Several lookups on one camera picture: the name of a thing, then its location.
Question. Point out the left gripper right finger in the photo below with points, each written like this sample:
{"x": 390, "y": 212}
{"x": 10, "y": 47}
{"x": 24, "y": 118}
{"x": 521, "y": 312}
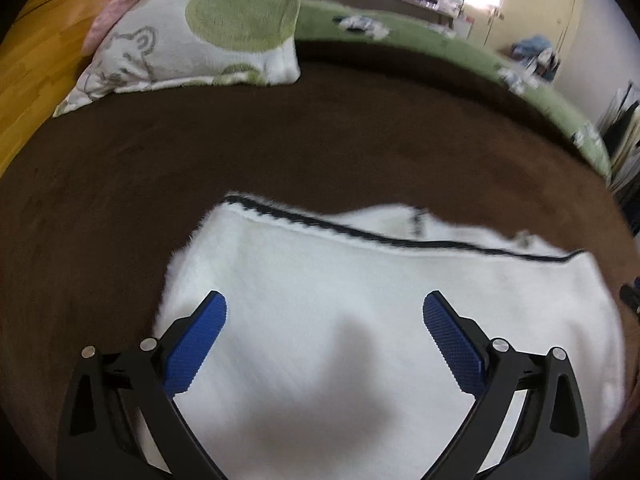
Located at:
{"x": 550, "y": 438}

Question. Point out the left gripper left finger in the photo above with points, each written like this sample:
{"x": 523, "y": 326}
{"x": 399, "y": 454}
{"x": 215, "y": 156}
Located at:
{"x": 95, "y": 436}

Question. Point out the white fluffy cardigan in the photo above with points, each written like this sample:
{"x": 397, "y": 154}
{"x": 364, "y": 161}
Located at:
{"x": 324, "y": 368}

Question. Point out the hanging clothes rack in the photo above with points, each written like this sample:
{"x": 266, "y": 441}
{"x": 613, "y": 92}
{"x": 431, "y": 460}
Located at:
{"x": 619, "y": 126}

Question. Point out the blue clothes pile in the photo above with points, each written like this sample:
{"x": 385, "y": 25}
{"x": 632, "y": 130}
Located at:
{"x": 537, "y": 55}

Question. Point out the brown plush blanket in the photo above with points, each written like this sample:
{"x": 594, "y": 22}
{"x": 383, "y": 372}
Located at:
{"x": 98, "y": 199}

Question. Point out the wooden headboard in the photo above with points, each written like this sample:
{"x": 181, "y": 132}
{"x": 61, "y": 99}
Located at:
{"x": 40, "y": 62}

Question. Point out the pink pillow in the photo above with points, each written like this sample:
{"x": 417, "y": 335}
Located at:
{"x": 103, "y": 23}

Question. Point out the green and white pillow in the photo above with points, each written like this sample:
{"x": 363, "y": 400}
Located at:
{"x": 160, "y": 44}

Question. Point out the green cow-print blanket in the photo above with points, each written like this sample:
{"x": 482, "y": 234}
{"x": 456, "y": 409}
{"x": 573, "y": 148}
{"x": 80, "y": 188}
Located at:
{"x": 411, "y": 50}

